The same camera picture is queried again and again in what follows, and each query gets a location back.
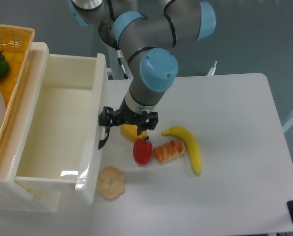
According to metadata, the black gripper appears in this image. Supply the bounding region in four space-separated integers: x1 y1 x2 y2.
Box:
98 103 159 135

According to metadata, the black top drawer handle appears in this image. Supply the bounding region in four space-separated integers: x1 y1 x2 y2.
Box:
98 127 110 149

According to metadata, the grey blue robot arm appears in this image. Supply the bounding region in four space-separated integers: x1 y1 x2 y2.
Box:
69 0 216 133

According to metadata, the white drawer cabinet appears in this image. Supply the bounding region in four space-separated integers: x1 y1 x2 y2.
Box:
0 42 60 212

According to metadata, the yellow bell pepper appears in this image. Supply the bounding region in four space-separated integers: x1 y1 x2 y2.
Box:
120 124 147 143

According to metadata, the red bell pepper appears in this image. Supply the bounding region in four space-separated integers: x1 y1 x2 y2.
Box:
133 136 153 165

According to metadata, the orange croissant bread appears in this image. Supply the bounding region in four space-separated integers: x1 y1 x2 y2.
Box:
153 140 185 164

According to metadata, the yellow banana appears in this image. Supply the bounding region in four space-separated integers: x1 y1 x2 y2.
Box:
161 126 202 175

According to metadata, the round beige bread roll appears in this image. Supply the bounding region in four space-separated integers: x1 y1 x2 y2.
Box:
97 166 125 199

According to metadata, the yellow woven basket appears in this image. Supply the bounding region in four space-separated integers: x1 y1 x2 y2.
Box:
0 24 35 147

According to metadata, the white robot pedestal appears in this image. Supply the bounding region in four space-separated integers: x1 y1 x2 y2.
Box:
98 19 133 80

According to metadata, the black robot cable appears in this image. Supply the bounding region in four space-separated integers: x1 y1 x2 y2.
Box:
115 44 130 80

